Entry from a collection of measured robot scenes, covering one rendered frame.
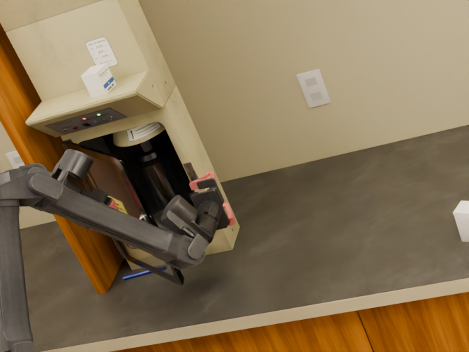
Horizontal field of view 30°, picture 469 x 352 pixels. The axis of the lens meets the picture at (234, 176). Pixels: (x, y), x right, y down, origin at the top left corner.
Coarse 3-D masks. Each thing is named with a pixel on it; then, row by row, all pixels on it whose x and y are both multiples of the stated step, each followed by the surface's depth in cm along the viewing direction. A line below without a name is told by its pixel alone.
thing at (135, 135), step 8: (136, 128) 230; (144, 128) 230; (152, 128) 231; (160, 128) 232; (120, 136) 233; (128, 136) 231; (136, 136) 231; (144, 136) 230; (152, 136) 231; (120, 144) 233; (128, 144) 232; (136, 144) 231
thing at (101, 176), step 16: (96, 160) 220; (112, 160) 211; (96, 176) 227; (112, 176) 218; (128, 176) 210; (112, 192) 225; (128, 192) 216; (128, 208) 222; (144, 208) 214; (128, 256) 246; (144, 256) 235; (160, 272) 233; (176, 272) 223
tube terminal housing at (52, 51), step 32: (128, 0) 214; (32, 32) 218; (64, 32) 216; (96, 32) 214; (128, 32) 212; (32, 64) 223; (64, 64) 221; (128, 64) 217; (160, 64) 224; (96, 128) 229; (128, 128) 227; (192, 128) 234; (192, 160) 229; (224, 192) 246
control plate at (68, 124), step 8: (96, 112) 216; (104, 112) 217; (112, 112) 217; (64, 120) 219; (72, 120) 219; (80, 120) 220; (88, 120) 220; (96, 120) 221; (104, 120) 222; (112, 120) 223; (56, 128) 223; (64, 128) 224; (72, 128) 224; (80, 128) 225
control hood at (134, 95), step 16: (128, 80) 215; (144, 80) 213; (64, 96) 224; (80, 96) 219; (96, 96) 214; (112, 96) 210; (128, 96) 209; (144, 96) 211; (160, 96) 219; (48, 112) 218; (64, 112) 215; (80, 112) 215; (128, 112) 219; (144, 112) 220; (48, 128) 223
